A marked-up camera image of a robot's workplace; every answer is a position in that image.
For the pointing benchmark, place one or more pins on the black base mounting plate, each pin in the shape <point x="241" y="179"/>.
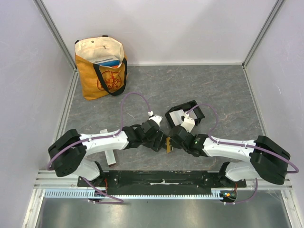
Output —
<point x="164" y="182"/>

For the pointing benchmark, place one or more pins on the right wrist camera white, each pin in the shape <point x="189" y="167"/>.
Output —
<point x="188" y="123"/>

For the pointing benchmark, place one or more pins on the black plastic card bin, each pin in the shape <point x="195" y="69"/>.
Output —
<point x="186" y="107"/>

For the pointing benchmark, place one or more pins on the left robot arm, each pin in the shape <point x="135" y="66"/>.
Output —
<point x="68" y="155"/>

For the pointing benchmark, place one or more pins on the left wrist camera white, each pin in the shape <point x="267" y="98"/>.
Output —
<point x="155" y="117"/>

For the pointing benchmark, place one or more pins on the orange canvas tote bag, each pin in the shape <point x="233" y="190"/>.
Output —
<point x="98" y="81"/>

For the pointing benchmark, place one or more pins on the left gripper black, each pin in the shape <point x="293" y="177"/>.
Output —
<point x="155" y="143"/>

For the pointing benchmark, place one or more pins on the silver VIP card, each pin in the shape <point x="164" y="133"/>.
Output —
<point x="193" y="115"/>

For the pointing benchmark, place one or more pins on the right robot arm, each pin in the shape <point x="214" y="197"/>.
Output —
<point x="260" y="158"/>

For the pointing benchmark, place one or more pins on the clear acrylic rectangular block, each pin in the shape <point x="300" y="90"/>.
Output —
<point x="110" y="157"/>

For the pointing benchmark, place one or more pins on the aluminium frame rail front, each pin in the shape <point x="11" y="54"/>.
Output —
<point x="49" y="180"/>

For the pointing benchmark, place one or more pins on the stack of white cards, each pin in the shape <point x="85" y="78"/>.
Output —
<point x="177" y="117"/>

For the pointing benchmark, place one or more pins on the blue book in bag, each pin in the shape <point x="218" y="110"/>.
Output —
<point x="108" y="61"/>

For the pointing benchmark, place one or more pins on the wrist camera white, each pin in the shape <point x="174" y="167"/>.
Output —
<point x="155" y="117"/>
<point x="188" y="123"/>

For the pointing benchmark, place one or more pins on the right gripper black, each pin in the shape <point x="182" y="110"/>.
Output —
<point x="175" y="138"/>

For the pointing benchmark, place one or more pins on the gold credit card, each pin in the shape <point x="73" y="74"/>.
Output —
<point x="169" y="147"/>

